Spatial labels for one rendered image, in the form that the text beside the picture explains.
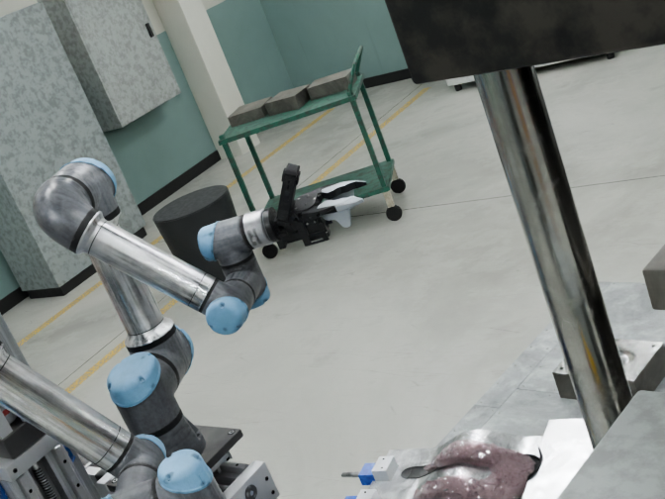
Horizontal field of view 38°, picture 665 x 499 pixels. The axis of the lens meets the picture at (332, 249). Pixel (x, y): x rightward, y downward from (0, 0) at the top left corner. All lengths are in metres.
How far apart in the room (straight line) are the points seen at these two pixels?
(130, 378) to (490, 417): 0.82
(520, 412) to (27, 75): 5.70
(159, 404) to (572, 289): 1.19
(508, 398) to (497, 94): 1.43
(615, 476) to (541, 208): 0.28
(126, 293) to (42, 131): 5.36
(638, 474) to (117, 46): 7.67
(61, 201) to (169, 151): 7.02
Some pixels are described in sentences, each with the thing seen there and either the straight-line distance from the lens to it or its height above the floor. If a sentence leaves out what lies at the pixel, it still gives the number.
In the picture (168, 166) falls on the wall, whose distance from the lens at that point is 8.92.
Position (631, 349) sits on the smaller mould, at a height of 0.87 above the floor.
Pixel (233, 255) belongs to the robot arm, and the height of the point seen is 1.41.
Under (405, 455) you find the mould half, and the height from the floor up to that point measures 0.85.
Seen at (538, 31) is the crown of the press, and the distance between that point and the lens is 0.88.
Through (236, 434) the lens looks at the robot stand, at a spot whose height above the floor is 1.04.
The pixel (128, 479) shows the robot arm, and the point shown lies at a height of 1.28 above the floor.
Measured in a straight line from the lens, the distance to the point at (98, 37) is 8.25.
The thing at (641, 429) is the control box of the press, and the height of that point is 1.47.
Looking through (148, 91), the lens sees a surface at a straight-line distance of 8.49.
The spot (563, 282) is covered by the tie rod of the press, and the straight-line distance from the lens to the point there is 1.05.
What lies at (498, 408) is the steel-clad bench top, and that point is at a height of 0.80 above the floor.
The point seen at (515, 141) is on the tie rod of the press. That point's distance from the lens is 0.99.
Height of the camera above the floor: 2.02
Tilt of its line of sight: 20 degrees down
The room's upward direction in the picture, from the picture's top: 22 degrees counter-clockwise
